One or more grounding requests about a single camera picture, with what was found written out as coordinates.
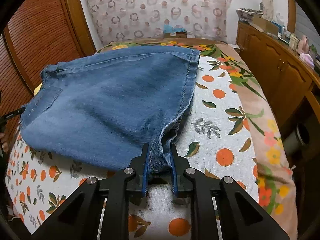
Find wooden sideboard cabinet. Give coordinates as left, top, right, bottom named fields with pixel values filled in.
left=236, top=21, right=319, bottom=127

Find brown louvered wardrobe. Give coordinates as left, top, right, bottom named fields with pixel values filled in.
left=0, top=0, right=97, bottom=140

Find person's left hand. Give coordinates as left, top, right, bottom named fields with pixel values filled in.
left=0, top=133, right=9, bottom=153

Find pink bottle on sideboard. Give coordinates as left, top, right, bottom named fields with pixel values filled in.
left=296, top=35, right=310, bottom=54

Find blue denim pants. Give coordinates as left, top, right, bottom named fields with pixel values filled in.
left=21, top=46, right=200, bottom=174

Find yellow plush toy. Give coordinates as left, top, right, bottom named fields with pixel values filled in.
left=34, top=83, right=42, bottom=95

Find grey window roller shutter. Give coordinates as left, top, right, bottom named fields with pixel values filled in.
left=295, top=3, right=319, bottom=51

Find pink pouch on sideboard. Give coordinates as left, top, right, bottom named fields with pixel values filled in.
left=299, top=53, right=315, bottom=69

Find circle pattern lace curtain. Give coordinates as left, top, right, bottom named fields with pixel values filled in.
left=85, top=0, right=232, bottom=45

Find brown cardboard box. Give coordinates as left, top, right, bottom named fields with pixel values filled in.
left=252, top=16, right=279, bottom=35

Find stack of newspapers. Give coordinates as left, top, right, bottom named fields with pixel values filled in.
left=236, top=8, right=264, bottom=22

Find cardboard box with blue bag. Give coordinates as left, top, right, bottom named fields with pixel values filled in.
left=163, top=24, right=187, bottom=38

